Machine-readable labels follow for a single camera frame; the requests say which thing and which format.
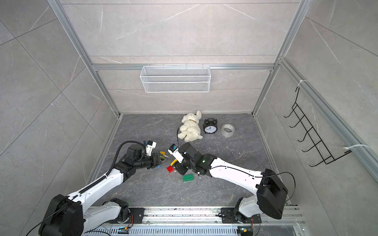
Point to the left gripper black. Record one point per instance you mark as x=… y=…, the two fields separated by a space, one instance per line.
x=158 y=162

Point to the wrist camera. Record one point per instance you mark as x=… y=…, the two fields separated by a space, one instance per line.
x=149 y=146
x=181 y=152

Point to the black wire hook rack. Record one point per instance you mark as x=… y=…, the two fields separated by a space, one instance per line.
x=311 y=134

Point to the red square lego brick bottom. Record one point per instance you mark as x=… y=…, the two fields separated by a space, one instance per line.
x=170 y=169

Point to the white wire mesh basket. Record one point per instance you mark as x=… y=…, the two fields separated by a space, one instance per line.
x=176 y=79

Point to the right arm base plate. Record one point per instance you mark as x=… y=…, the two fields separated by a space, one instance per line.
x=230 y=215

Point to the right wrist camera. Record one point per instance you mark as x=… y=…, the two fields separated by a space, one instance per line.
x=181 y=152

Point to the white plush dog toy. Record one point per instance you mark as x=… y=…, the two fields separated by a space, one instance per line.
x=189 y=130

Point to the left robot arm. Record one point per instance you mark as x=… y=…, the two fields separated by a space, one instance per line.
x=73 y=215

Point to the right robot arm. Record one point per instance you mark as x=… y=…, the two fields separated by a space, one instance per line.
x=268 y=192

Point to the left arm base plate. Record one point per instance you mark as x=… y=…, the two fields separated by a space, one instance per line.
x=138 y=215

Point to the clear tape roll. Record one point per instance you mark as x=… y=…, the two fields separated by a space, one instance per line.
x=227 y=130

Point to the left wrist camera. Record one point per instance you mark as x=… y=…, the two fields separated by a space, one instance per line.
x=149 y=146

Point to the aluminium mounting rail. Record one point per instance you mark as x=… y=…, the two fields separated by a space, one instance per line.
x=207 y=215

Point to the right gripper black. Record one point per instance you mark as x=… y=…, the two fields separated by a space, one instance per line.
x=178 y=167

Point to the black alarm clock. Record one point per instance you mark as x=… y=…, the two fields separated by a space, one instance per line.
x=210 y=126

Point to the dark green long lego brick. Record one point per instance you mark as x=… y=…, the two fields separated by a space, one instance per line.
x=188 y=178

